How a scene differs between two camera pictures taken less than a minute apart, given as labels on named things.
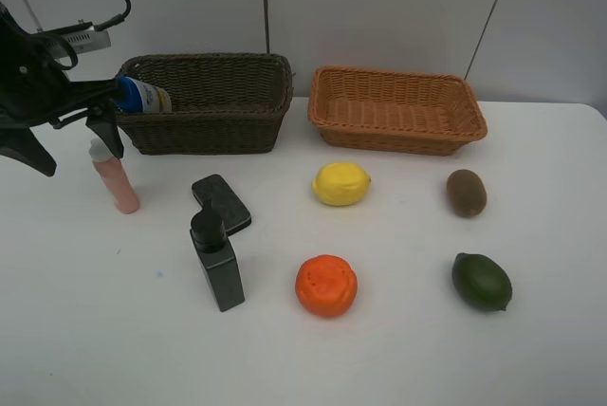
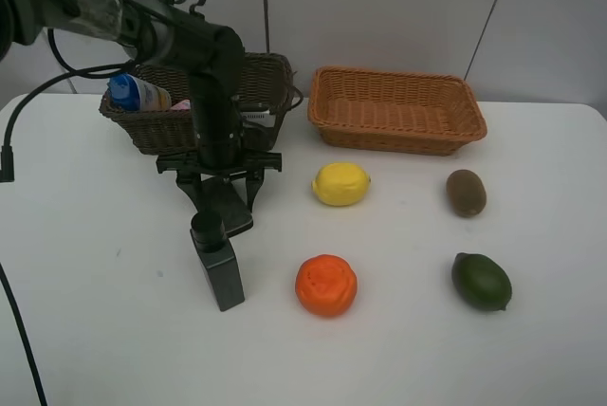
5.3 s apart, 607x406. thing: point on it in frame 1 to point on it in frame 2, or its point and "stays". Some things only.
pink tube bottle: x=115 y=176 to x=182 y=105
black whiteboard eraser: x=211 y=192 stays
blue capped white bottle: x=136 y=96 stays
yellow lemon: x=340 y=184 stays
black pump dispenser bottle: x=217 y=258 stays
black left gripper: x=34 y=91 to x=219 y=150
